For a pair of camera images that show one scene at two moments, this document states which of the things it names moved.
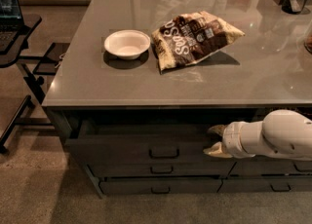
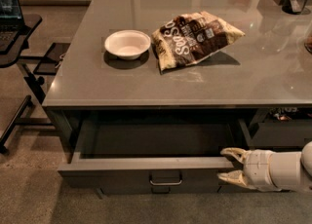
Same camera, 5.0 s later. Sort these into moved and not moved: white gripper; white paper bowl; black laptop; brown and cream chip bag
Moved: white gripper
Not moved: brown and cream chip bag; black laptop; white paper bowl
